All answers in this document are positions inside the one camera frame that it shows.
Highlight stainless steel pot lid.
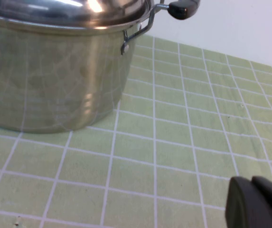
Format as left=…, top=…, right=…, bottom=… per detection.
left=0, top=0, right=155, bottom=30

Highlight stainless steel cooking pot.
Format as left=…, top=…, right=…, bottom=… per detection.
left=0, top=0, right=201, bottom=134

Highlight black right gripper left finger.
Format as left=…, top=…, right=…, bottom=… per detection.
left=225, top=175, right=272, bottom=228

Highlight green checked table mat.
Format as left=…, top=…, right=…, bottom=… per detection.
left=0, top=34, right=272, bottom=228

